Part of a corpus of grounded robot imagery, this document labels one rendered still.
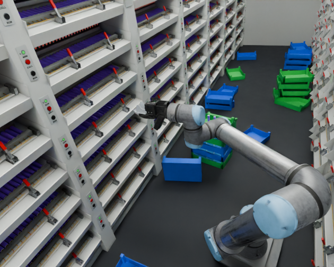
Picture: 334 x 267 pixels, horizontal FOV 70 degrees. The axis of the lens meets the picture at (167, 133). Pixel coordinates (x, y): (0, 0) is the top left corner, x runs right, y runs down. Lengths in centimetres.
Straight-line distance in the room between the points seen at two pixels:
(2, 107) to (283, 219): 95
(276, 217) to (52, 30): 100
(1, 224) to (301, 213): 102
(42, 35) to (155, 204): 132
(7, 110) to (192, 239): 126
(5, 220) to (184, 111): 84
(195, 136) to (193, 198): 82
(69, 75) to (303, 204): 98
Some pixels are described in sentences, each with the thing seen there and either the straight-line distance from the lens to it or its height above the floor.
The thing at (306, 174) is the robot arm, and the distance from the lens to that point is 85.
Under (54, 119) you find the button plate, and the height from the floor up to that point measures 98.
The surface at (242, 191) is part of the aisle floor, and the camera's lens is 193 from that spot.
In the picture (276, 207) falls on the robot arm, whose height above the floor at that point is 89.
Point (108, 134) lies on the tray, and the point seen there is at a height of 71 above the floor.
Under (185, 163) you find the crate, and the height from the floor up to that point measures 20.
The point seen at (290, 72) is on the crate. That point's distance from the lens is 314.
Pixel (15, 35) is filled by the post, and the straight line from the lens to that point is 101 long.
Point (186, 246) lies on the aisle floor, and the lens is 167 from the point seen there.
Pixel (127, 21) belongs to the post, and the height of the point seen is 121.
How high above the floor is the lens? 146
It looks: 36 degrees down
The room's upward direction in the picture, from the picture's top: 8 degrees counter-clockwise
